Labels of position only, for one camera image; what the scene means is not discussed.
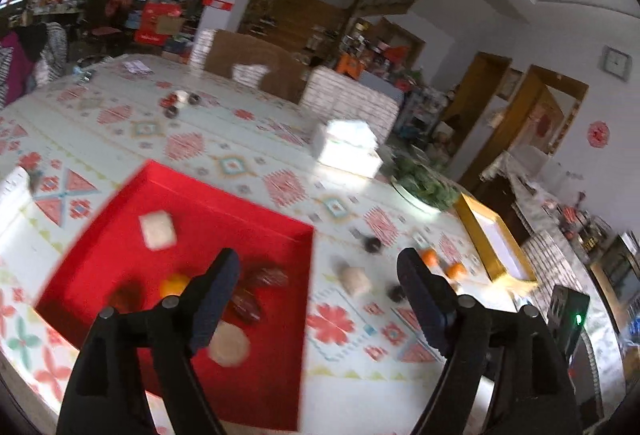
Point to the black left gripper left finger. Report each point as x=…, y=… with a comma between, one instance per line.
x=105, y=394

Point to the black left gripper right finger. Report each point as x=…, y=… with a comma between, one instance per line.
x=533, y=393

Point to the dark red jujube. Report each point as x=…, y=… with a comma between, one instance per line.
x=127, y=297

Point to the dark brown chestnut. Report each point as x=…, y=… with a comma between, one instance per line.
x=245, y=306

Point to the dark red jujube date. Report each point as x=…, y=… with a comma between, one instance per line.
x=267, y=277

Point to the chair cover right side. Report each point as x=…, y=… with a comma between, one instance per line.
x=551, y=267

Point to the yellow shallow box tray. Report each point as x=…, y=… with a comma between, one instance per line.
x=502, y=258

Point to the orange mandarin large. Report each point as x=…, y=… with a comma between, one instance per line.
x=457, y=271

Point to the red shallow box tray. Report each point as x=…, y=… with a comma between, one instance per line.
x=263, y=391

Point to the white bowl of greens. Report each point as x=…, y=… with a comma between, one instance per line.
x=421, y=186

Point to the patterned tablecloth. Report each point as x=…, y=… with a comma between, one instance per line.
x=366, y=371

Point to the small snack pile far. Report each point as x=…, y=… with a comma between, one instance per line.
x=174, y=102

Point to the white tissue box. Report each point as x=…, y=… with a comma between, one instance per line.
x=350, y=146

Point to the brown chair back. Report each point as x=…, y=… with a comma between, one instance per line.
x=255, y=63

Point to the chair with white cover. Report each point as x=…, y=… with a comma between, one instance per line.
x=332, y=96

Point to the wall clock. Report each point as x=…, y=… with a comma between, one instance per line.
x=616, y=63

